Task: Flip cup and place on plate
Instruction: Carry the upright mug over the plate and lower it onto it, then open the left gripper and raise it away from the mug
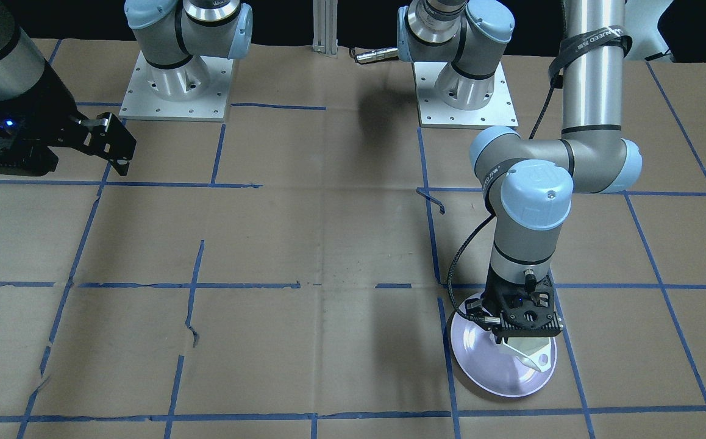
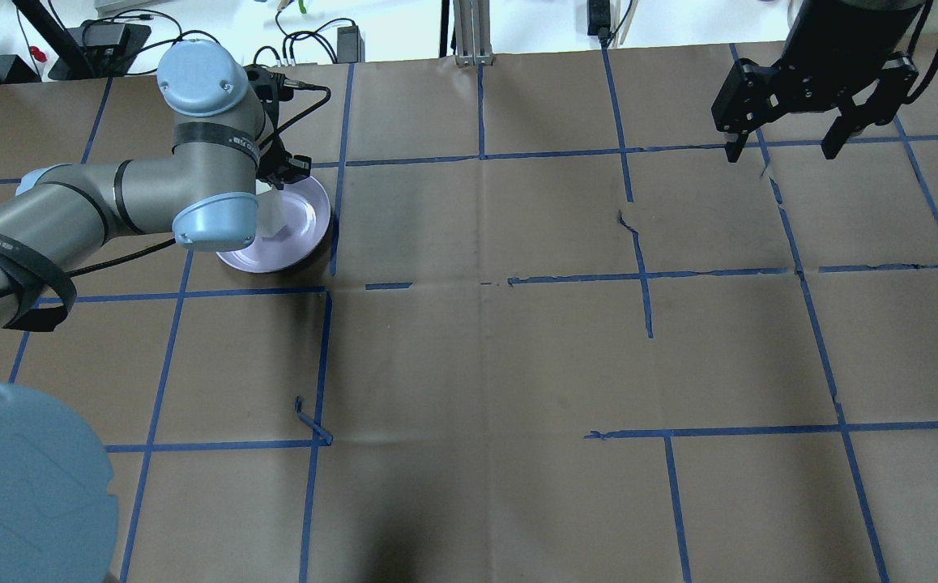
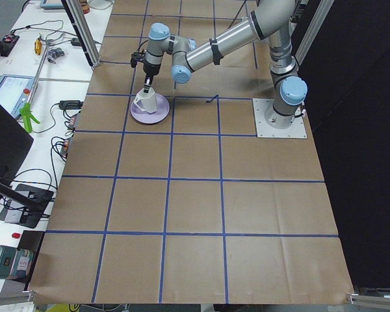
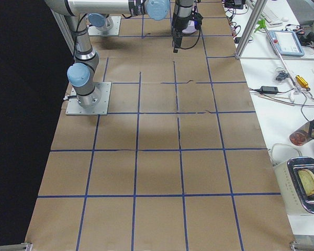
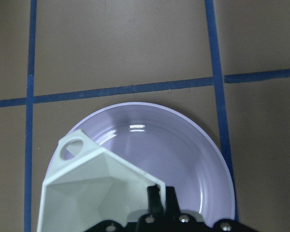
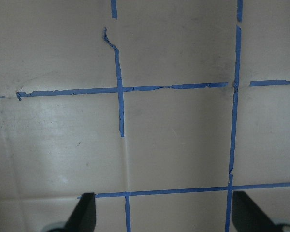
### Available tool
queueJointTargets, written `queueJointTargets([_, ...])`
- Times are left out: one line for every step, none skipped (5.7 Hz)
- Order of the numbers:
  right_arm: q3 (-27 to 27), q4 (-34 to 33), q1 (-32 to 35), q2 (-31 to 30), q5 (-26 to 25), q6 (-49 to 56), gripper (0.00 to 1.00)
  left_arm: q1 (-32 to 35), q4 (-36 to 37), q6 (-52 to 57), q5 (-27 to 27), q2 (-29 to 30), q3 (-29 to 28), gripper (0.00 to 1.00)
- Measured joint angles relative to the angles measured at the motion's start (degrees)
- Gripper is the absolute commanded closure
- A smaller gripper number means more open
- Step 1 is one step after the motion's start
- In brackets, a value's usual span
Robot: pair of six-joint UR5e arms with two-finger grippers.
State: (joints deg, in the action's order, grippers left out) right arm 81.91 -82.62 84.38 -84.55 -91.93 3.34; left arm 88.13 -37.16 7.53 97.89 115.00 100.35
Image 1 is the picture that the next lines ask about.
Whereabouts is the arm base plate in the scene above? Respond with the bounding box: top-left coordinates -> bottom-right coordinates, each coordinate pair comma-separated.
119,54 -> 235,123
412,62 -> 518,129

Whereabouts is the brown paper table cover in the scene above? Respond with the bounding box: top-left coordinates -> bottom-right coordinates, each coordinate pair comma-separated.
0,45 -> 706,438

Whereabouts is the white faceted cup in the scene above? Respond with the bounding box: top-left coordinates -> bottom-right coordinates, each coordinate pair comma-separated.
499,337 -> 554,373

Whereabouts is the aluminium frame post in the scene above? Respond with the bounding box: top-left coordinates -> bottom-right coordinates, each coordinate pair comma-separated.
312,0 -> 338,58

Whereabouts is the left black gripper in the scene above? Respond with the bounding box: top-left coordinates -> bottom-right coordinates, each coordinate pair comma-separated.
480,268 -> 565,338

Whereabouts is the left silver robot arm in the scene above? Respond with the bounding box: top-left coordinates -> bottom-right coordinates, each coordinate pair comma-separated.
397,1 -> 642,344

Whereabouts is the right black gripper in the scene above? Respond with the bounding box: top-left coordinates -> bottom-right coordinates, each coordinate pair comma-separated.
0,64 -> 136,177

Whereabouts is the lilac plate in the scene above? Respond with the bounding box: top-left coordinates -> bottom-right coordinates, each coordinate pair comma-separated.
450,312 -> 557,398

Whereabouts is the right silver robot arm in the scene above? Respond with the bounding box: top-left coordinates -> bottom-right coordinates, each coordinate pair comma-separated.
0,1 -> 253,177

